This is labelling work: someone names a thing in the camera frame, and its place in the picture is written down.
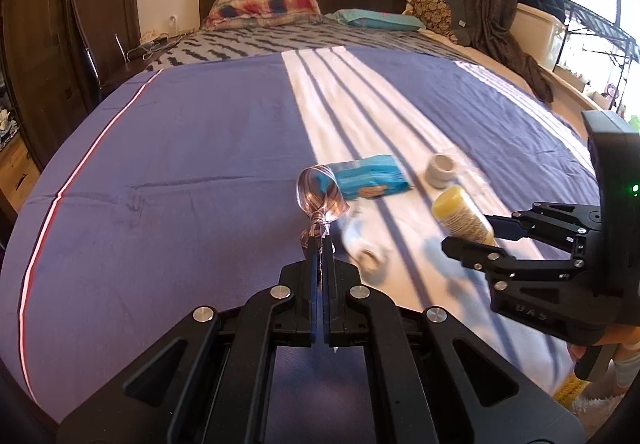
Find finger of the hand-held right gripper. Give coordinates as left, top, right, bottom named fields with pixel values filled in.
left=486, top=202, right=604, bottom=246
left=441, top=235, right=587, bottom=284

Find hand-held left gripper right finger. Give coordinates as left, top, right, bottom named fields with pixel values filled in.
left=323, top=237, right=586, bottom=444

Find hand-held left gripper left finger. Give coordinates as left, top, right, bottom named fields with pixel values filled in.
left=57, top=236, right=321, bottom=444

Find cream yellow lotion bottle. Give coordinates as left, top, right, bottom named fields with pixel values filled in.
left=430, top=186, right=497, bottom=246

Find shiny striped ribbon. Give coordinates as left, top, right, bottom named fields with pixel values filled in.
left=295, top=164, right=350, bottom=252

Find person's right hand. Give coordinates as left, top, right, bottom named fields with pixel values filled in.
left=567, top=323, right=640, bottom=365

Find small roll of tape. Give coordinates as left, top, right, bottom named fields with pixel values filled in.
left=341, top=215, right=392, bottom=286

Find white tape roll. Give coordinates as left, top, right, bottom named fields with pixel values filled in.
left=425, top=153, right=459, bottom=189

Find blue wet wipes packet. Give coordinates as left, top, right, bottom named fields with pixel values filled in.
left=331, top=154, right=414, bottom=200

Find pink plush toy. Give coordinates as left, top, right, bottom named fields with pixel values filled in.
left=601, top=83, right=622, bottom=111

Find yellow fluffy slipper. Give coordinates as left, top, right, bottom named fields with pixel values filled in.
left=551, top=370, right=622, bottom=426

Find white storage box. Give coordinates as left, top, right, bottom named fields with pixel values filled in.
left=514, top=3, right=569, bottom=71

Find black metal rack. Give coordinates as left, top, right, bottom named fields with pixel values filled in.
left=554, top=0, right=640, bottom=117

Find dark green cushion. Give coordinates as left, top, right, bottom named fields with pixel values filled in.
left=449, top=0, right=474, bottom=46

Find brown patterned cushion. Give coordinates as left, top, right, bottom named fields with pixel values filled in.
left=412, top=0, right=469, bottom=43

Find grey zigzag blanket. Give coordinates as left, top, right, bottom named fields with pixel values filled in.
left=147, top=17, right=463, bottom=73

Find teal pillow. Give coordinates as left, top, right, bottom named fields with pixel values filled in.
left=332, top=8, right=426, bottom=31

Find plaid pillow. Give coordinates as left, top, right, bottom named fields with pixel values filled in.
left=202, top=0, right=322, bottom=29

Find dark nightstand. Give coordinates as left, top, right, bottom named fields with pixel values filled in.
left=99, top=34, right=187, bottom=96

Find light wooden drawer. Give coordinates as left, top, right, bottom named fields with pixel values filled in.
left=0, top=133, right=42, bottom=217

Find black folded chair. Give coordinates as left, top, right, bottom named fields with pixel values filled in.
left=67, top=0, right=104, bottom=101

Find dark wooden wardrobe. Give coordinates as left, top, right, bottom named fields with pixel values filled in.
left=0, top=0, right=142, bottom=230

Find white charger cables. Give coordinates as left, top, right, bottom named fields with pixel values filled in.
left=126, top=28, right=172, bottom=61

